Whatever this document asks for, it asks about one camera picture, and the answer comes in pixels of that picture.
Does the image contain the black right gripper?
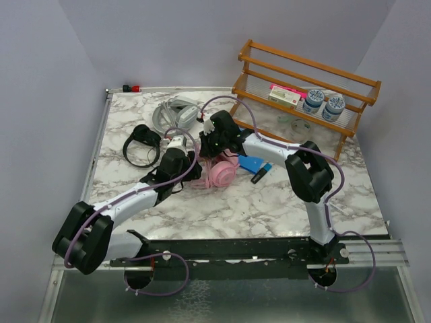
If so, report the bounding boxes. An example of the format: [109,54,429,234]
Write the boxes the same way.
[199,128,227,160]

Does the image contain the pink headphones with cable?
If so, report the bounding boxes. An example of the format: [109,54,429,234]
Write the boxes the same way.
[191,149,239,188]

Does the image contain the grey white headphones with cable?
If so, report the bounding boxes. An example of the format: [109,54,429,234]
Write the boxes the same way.
[152,96,199,135]

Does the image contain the black headphones with cable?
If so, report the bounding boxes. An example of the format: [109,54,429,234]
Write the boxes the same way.
[122,124,162,169]

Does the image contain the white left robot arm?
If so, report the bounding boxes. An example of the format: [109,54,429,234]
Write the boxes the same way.
[52,148,201,275]

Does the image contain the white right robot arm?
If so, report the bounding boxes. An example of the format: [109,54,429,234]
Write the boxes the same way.
[199,110,335,263]

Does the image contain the blue plastic board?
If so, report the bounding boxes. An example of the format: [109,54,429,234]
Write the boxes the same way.
[238,155,272,174]

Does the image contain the blue black marker pen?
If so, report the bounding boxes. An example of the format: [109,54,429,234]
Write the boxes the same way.
[251,163,272,184]

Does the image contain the wooden two-tier rack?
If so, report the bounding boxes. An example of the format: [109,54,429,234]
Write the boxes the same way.
[232,39,382,159]

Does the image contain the white green cardboard box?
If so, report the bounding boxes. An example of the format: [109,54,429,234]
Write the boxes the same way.
[268,86,301,109]

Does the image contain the clear tape roll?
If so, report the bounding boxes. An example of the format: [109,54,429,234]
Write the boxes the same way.
[290,118,312,142]

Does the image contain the blue white jar left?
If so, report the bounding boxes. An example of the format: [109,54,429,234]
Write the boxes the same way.
[302,89,325,114]

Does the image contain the blue white jar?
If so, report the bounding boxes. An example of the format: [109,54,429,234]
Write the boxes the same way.
[322,94,346,122]
[302,89,325,114]

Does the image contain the blue white jar right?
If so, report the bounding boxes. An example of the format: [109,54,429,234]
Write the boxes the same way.
[322,94,346,122]

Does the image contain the red black emergency button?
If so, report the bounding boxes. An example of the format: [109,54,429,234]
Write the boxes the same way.
[122,84,140,93]

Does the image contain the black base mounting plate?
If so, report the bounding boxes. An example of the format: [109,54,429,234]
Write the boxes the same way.
[110,237,349,280]

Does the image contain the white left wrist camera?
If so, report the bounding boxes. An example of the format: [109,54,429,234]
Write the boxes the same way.
[166,135,187,154]

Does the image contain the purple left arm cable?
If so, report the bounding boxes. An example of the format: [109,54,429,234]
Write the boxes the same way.
[63,127,199,297]

